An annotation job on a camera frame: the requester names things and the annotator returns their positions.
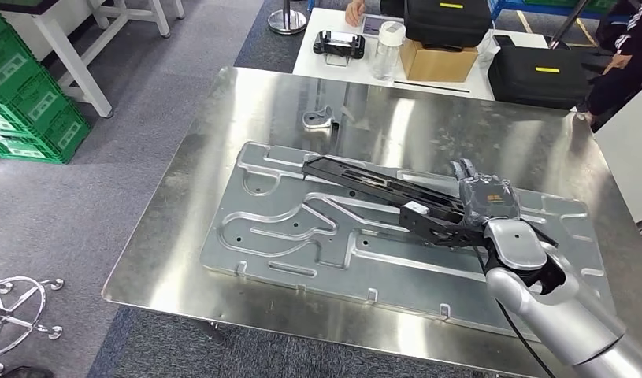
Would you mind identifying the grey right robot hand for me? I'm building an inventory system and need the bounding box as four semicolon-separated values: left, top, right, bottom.
448;157;523;229

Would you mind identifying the grey tablet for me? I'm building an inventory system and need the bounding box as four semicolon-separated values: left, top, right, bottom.
360;14;401;38

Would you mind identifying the blue equipment frame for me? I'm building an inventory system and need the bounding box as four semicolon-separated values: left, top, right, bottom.
487;0;636;25

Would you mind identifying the cardboard box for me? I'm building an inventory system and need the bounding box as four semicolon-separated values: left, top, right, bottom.
399;39;480;84

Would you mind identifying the black plastic panel part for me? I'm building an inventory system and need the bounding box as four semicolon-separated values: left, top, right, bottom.
301;154;469;224

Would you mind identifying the chrome stanchion base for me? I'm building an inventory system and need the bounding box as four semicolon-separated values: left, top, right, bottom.
267;0;308;36

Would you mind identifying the black stool chrome base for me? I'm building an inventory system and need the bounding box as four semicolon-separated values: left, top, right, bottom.
0;276;65;375

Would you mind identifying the person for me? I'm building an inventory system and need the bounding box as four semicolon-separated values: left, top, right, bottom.
0;365;56;378
576;0;642;128
344;0;406;28

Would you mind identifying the white desk frame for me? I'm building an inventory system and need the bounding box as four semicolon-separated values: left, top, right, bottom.
0;0;187;119

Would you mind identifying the black handheld controller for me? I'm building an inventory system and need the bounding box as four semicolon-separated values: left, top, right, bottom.
312;30;368;68

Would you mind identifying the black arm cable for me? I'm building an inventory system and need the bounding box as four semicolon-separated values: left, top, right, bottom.
474;245;558;378

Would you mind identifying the small metal hook part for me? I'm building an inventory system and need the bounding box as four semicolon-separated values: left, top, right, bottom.
302;106;336;131

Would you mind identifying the clear bottle white cap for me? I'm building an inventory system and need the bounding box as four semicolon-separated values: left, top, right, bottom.
369;20;407;83

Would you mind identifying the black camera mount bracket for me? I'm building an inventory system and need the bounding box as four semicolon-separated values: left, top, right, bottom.
399;206;492;250

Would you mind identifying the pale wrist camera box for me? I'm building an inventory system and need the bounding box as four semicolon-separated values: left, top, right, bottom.
401;200;432;217

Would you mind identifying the thin black rod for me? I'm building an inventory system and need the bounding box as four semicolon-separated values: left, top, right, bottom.
392;80;473;95

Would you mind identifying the white side panel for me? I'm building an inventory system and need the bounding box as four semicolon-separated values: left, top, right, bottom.
593;78;642;224

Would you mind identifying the white desk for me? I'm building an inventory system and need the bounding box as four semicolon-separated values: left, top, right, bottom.
291;7;552;103

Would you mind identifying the stamped sheet metal plate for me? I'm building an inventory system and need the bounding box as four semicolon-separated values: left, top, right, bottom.
200;140;617;341

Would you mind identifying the steel workbench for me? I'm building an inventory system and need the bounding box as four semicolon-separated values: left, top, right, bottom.
101;66;642;378

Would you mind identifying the black case yellow label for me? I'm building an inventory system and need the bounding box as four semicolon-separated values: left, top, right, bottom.
487;46;593;111
403;0;493;50

